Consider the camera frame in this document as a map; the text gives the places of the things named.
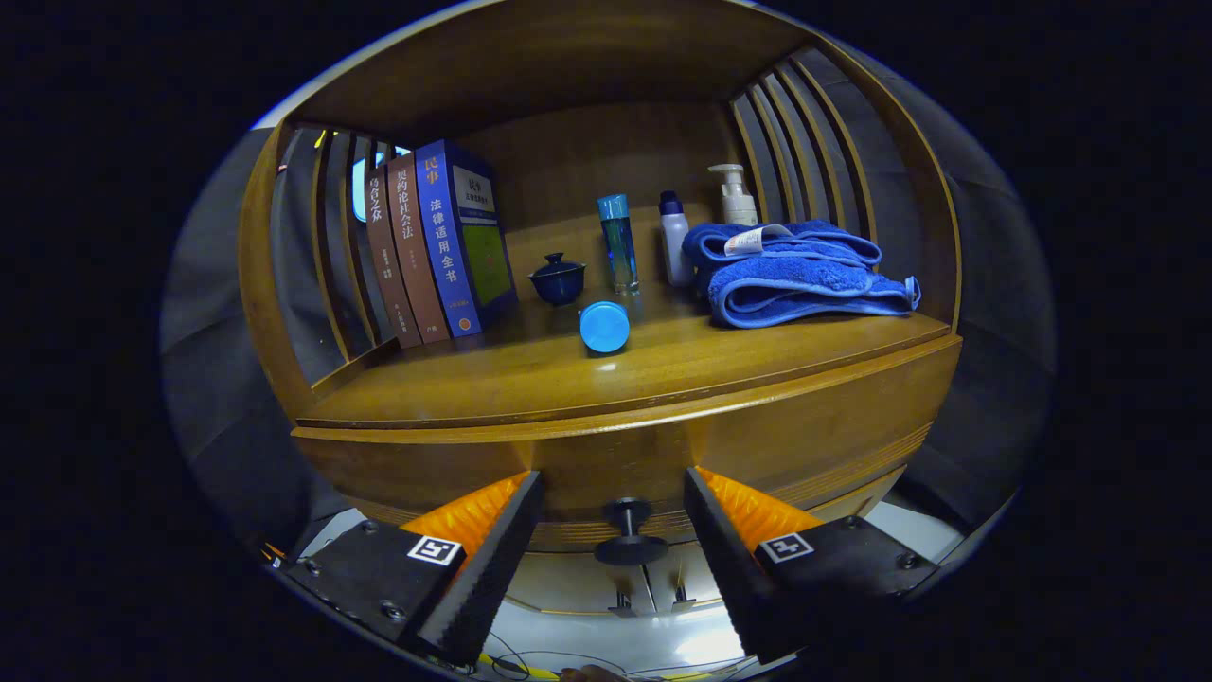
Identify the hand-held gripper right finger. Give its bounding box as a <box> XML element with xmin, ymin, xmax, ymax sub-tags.
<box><xmin>684</xmin><ymin>465</ymin><xmax>943</xmax><ymax>664</ymax></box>

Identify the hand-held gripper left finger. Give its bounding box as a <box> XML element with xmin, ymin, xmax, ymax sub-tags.
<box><xmin>284</xmin><ymin>471</ymin><xmax>545</xmax><ymax>667</ymax></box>

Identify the wooden drawer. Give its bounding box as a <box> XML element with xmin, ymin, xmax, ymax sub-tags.
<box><xmin>292</xmin><ymin>333</ymin><xmax>964</xmax><ymax>567</ymax></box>

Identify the blue squeeze tube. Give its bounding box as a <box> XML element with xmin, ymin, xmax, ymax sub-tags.
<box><xmin>579</xmin><ymin>300</ymin><xmax>632</xmax><ymax>355</ymax></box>

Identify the wooden cabinet door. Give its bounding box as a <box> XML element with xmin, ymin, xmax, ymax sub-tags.
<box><xmin>507</xmin><ymin>549</ymin><xmax>654</xmax><ymax>617</ymax></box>
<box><xmin>644</xmin><ymin>545</ymin><xmax>725</xmax><ymax>612</ymax></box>

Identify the wooden countertop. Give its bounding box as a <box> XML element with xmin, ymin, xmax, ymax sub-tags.
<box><xmin>298</xmin><ymin>279</ymin><xmax>953</xmax><ymax>429</ymax></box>

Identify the wooden cabinet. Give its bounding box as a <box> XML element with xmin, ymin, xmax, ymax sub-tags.
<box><xmin>237</xmin><ymin>0</ymin><xmax>964</xmax><ymax>617</ymax></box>

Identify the blue folded towel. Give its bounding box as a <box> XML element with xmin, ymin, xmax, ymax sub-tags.
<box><xmin>682</xmin><ymin>220</ymin><xmax>922</xmax><ymax>330</ymax></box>

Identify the blue lidded teacup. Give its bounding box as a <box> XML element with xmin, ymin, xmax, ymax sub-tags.
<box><xmin>527</xmin><ymin>252</ymin><xmax>587</xmax><ymax>307</ymax></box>

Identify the white bottle with blue cap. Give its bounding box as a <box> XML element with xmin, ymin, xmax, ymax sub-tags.
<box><xmin>659</xmin><ymin>190</ymin><xmax>694</xmax><ymax>287</ymax></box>

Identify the dark brown book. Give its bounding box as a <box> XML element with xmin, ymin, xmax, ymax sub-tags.
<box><xmin>365</xmin><ymin>169</ymin><xmax>424</xmax><ymax>350</ymax></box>

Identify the reddish brown book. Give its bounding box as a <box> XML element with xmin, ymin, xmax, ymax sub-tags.
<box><xmin>386</xmin><ymin>156</ymin><xmax>453</xmax><ymax>345</ymax></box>

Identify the blue book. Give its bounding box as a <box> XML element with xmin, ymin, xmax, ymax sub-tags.
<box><xmin>415</xmin><ymin>139</ymin><xmax>519</xmax><ymax>338</ymax></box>

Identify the blue glass bottle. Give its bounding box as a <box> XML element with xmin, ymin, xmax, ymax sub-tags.
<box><xmin>597</xmin><ymin>194</ymin><xmax>640</xmax><ymax>295</ymax></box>

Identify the white pump bottle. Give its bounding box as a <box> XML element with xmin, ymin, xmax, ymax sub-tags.
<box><xmin>708</xmin><ymin>164</ymin><xmax>759</xmax><ymax>226</ymax></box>

